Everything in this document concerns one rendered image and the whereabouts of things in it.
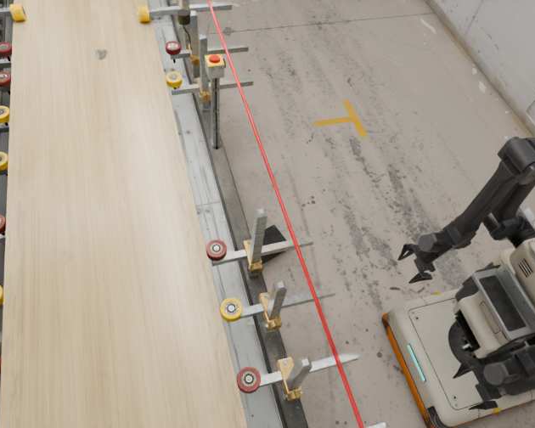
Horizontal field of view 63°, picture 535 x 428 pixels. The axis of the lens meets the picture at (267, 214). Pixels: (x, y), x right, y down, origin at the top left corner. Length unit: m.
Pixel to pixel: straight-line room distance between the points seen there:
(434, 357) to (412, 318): 0.21
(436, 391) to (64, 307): 1.69
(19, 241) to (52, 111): 0.68
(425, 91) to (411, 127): 0.48
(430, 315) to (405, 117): 1.80
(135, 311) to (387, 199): 2.04
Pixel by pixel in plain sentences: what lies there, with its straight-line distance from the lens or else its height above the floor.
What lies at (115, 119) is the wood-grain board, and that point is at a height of 0.90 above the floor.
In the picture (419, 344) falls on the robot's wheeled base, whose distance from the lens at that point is 2.42.
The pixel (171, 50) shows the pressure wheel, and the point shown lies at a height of 0.90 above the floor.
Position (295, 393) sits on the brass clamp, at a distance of 1.62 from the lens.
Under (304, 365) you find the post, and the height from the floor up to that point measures 1.12.
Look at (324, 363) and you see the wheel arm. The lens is 1.67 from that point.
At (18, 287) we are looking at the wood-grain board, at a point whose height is 0.90.
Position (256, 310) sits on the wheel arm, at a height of 0.84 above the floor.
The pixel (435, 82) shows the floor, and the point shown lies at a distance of 4.21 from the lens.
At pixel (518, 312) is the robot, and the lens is 1.77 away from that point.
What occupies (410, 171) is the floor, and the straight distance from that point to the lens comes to 3.38.
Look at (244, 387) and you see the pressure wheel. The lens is 1.53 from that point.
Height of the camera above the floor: 2.41
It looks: 56 degrees down
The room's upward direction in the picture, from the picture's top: 9 degrees clockwise
